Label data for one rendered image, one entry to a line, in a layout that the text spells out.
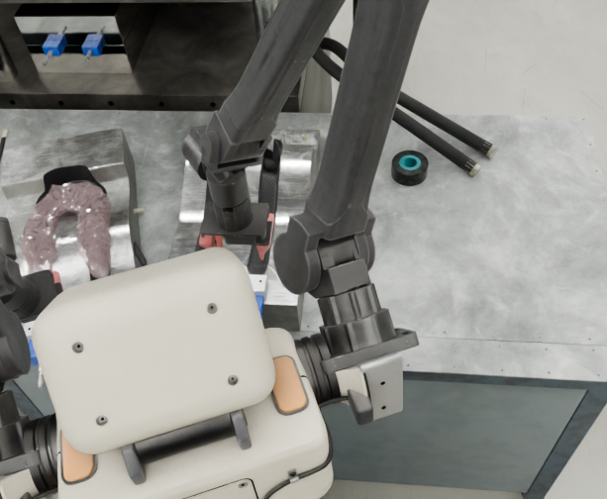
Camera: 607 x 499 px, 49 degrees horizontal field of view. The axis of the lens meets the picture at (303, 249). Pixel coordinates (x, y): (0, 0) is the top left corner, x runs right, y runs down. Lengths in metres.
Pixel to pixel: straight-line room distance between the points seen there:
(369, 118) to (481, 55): 2.60
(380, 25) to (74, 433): 0.47
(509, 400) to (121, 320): 0.99
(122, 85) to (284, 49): 1.16
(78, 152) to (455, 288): 0.85
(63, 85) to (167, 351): 1.41
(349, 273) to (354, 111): 0.19
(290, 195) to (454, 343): 0.43
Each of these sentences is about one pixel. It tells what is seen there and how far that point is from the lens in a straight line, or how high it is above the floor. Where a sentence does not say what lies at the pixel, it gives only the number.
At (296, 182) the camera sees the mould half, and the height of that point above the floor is 0.92.
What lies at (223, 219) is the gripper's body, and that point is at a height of 1.13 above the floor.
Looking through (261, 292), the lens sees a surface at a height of 0.91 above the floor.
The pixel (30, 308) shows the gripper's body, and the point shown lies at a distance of 1.06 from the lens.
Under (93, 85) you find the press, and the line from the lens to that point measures 1.94.
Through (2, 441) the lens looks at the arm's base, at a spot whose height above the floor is 1.22.
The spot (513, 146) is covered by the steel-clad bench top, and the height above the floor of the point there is 0.80.
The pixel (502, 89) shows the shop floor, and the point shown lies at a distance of 3.09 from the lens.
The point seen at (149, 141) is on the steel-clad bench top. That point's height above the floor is 0.80.
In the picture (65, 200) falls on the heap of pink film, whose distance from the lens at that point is 1.47.
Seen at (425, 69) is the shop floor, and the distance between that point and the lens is 3.16.
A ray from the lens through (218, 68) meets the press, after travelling 1.89.
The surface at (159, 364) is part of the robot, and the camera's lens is 0.64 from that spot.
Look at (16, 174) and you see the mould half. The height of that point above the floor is 0.91.
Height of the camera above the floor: 1.88
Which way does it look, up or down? 51 degrees down
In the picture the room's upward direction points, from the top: 6 degrees counter-clockwise
